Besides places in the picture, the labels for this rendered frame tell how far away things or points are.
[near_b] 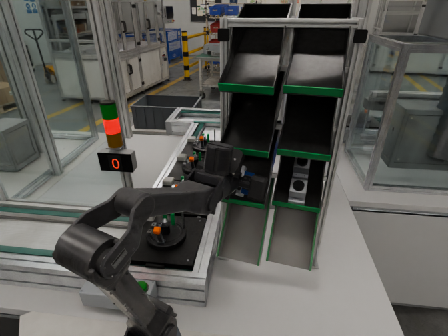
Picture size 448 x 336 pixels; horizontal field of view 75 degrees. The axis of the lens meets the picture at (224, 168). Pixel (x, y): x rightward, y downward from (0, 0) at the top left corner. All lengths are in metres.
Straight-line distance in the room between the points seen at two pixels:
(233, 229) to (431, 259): 1.23
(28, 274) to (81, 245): 0.81
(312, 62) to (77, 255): 0.67
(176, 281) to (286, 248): 0.35
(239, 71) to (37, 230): 1.00
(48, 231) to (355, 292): 1.14
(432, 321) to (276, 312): 1.51
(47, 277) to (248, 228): 0.67
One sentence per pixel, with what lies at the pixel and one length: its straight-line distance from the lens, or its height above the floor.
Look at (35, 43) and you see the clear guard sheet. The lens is 1.16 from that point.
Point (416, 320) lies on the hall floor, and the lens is 2.34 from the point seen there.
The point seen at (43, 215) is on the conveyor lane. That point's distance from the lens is 1.41.
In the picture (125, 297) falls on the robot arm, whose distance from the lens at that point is 0.48.
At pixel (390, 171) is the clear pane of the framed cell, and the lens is 1.66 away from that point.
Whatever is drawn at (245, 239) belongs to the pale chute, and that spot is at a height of 1.04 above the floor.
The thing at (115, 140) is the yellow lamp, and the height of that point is 1.29.
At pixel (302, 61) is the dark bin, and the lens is 0.82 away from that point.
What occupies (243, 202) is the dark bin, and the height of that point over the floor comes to 1.21.
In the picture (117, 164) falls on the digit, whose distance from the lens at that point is 1.10.
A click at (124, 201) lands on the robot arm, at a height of 1.45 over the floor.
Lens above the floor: 1.69
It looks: 29 degrees down
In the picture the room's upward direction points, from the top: straight up
